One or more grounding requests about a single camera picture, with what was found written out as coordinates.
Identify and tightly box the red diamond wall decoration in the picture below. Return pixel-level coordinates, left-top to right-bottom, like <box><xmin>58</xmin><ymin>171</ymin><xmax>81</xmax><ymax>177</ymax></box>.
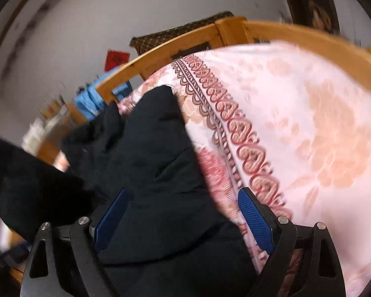
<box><xmin>104</xmin><ymin>50</ymin><xmax>130</xmax><ymax>72</ymax></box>

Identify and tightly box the blue shirt on rail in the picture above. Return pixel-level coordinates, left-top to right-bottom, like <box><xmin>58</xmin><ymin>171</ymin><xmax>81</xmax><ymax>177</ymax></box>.
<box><xmin>74</xmin><ymin>66</ymin><xmax>133</xmax><ymax>121</ymax></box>

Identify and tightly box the framed portrait picture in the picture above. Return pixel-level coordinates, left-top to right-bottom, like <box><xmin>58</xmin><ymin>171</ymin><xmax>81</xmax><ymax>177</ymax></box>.
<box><xmin>286</xmin><ymin>0</ymin><xmax>340</xmax><ymax>35</ymax></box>

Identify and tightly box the brown patterned cloth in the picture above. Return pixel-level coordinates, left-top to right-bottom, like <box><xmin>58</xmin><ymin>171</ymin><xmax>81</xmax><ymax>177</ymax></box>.
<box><xmin>129</xmin><ymin>11</ymin><xmax>234</xmax><ymax>56</ymax></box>

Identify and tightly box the pink floral bed quilt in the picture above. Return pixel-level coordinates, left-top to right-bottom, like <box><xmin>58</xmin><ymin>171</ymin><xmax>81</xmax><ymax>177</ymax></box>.
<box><xmin>118</xmin><ymin>42</ymin><xmax>371</xmax><ymax>296</ymax></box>

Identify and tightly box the wooden bed frame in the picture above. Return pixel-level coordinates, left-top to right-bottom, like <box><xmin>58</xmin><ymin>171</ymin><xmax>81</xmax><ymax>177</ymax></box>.
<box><xmin>96</xmin><ymin>16</ymin><xmax>371</xmax><ymax>104</ymax></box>

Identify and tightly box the large black garment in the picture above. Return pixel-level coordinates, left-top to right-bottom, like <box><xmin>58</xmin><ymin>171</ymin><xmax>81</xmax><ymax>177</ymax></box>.
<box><xmin>0</xmin><ymin>86</ymin><xmax>256</xmax><ymax>296</ymax></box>

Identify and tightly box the wooden side desk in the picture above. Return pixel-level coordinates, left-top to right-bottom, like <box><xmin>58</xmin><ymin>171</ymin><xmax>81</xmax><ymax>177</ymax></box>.
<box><xmin>21</xmin><ymin>100</ymin><xmax>87</xmax><ymax>165</ymax></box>

